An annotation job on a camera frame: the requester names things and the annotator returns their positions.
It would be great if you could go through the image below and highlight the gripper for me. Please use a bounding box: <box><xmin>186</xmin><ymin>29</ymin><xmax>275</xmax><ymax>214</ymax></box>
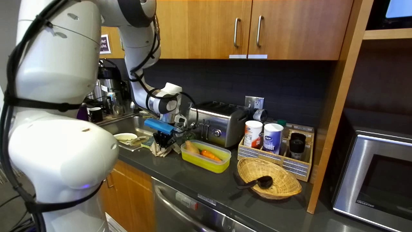
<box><xmin>153</xmin><ymin>130</ymin><xmax>177</xmax><ymax>149</ymax></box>

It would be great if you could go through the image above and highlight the brown paper towel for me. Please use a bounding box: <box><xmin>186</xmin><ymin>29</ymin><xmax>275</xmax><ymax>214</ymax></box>
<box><xmin>149</xmin><ymin>140</ymin><xmax>181</xmax><ymax>158</ymax></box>

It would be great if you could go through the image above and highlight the green sponge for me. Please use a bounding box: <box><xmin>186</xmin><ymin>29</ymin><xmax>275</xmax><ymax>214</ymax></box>
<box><xmin>140</xmin><ymin>136</ymin><xmax>157</xmax><ymax>149</ymax></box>

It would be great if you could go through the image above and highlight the brown potato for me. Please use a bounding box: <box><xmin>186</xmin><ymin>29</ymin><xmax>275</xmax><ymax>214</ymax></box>
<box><xmin>185</xmin><ymin>140</ymin><xmax>201</xmax><ymax>155</ymax></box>

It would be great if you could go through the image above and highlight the steel sink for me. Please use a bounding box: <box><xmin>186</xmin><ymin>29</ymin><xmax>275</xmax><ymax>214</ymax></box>
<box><xmin>101</xmin><ymin>115</ymin><xmax>159</xmax><ymax>152</ymax></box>

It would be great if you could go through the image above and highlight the white bowl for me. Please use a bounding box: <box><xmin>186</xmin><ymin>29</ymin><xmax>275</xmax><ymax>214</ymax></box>
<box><xmin>113</xmin><ymin>132</ymin><xmax>138</xmax><ymax>142</ymax></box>

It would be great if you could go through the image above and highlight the yellow plastic container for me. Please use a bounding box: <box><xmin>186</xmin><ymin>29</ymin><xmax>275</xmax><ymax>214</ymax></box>
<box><xmin>180</xmin><ymin>140</ymin><xmax>232</xmax><ymax>174</ymax></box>

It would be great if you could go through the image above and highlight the orange carrot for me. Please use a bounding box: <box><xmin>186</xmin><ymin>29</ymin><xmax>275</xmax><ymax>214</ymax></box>
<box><xmin>201</xmin><ymin>150</ymin><xmax>222</xmax><ymax>162</ymax></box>

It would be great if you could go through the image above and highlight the silver toaster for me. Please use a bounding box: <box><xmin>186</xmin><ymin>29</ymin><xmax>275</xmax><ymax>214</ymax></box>
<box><xmin>187</xmin><ymin>101</ymin><xmax>250</xmax><ymax>148</ymax></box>

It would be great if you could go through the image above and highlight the wooden lower cabinet door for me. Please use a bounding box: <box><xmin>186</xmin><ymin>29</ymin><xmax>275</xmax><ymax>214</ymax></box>
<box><xmin>98</xmin><ymin>160</ymin><xmax>155</xmax><ymax>232</ymax></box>

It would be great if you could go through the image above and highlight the steel dishwasher door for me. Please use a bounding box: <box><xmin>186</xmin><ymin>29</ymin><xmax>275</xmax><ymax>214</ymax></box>
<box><xmin>151</xmin><ymin>177</ymin><xmax>258</xmax><ymax>232</ymax></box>

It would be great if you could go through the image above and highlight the black mug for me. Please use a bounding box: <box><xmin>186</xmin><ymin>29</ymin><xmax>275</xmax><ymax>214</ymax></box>
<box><xmin>88</xmin><ymin>107</ymin><xmax>104</xmax><ymax>123</ymax></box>

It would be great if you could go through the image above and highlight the coffee machine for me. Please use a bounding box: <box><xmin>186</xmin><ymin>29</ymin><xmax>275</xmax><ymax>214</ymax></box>
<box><xmin>95</xmin><ymin>59</ymin><xmax>133</xmax><ymax>117</ymax></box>

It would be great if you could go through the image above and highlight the purple bottle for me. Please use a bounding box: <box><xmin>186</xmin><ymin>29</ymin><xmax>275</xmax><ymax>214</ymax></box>
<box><xmin>76</xmin><ymin>103</ymin><xmax>89</xmax><ymax>121</ymax></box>

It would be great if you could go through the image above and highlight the white canister with red label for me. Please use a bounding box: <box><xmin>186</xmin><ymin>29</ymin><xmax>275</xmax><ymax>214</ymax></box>
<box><xmin>244</xmin><ymin>120</ymin><xmax>264</xmax><ymax>149</ymax></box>

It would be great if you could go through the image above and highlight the narrow wooden cabinet door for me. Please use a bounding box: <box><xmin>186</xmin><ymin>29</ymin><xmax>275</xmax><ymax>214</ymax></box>
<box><xmin>99</xmin><ymin>26</ymin><xmax>126</xmax><ymax>59</ymax></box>

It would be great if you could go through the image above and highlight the black scoop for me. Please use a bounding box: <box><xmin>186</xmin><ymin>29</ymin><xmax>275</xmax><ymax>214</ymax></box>
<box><xmin>236</xmin><ymin>175</ymin><xmax>274</xmax><ymax>190</ymax></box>

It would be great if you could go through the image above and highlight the white canister with blue label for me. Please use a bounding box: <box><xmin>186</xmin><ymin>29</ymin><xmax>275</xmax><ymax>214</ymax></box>
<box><xmin>262</xmin><ymin>123</ymin><xmax>284</xmax><ymax>155</ymax></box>

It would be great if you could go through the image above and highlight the dark paper sign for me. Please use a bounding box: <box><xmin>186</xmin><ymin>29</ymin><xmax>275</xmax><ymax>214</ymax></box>
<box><xmin>99</xmin><ymin>34</ymin><xmax>112</xmax><ymax>54</ymax></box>

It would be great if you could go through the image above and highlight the wooden upper cabinet door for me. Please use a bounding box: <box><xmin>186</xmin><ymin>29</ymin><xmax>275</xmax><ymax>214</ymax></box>
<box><xmin>156</xmin><ymin>0</ymin><xmax>253</xmax><ymax>60</ymax></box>
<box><xmin>248</xmin><ymin>0</ymin><xmax>354</xmax><ymax>61</ymax></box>

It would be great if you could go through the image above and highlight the wicker basket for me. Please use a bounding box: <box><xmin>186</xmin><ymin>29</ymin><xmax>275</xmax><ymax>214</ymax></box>
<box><xmin>237</xmin><ymin>157</ymin><xmax>302</xmax><ymax>200</ymax></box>

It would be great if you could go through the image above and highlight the wooden organiser box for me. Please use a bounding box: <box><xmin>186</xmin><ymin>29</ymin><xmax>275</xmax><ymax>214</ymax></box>
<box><xmin>237</xmin><ymin>123</ymin><xmax>315</xmax><ymax>182</ymax></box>

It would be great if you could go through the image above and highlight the microwave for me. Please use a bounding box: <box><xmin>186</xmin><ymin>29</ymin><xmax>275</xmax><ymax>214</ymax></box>
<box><xmin>331</xmin><ymin>126</ymin><xmax>412</xmax><ymax>232</ymax></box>

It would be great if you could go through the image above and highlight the microwave door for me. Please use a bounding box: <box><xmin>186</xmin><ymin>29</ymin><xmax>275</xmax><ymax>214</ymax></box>
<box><xmin>332</xmin><ymin>134</ymin><xmax>412</xmax><ymax>232</ymax></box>

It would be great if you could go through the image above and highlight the monitor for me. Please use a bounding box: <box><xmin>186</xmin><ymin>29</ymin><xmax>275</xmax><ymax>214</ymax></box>
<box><xmin>366</xmin><ymin>0</ymin><xmax>412</xmax><ymax>31</ymax></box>

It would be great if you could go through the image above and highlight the dishwasher handle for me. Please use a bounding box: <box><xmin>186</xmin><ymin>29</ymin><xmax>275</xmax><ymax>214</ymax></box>
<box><xmin>154</xmin><ymin>185</ymin><xmax>217</xmax><ymax>232</ymax></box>

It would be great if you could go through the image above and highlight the wall socket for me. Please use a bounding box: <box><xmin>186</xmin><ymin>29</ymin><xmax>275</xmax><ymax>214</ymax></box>
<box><xmin>244</xmin><ymin>96</ymin><xmax>265</xmax><ymax>110</ymax></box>

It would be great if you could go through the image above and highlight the silver cabinet door handle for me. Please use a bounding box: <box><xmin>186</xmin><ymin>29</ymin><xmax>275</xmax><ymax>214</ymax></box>
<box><xmin>256</xmin><ymin>15</ymin><xmax>264</xmax><ymax>48</ymax></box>
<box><xmin>233</xmin><ymin>17</ymin><xmax>241</xmax><ymax>49</ymax></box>

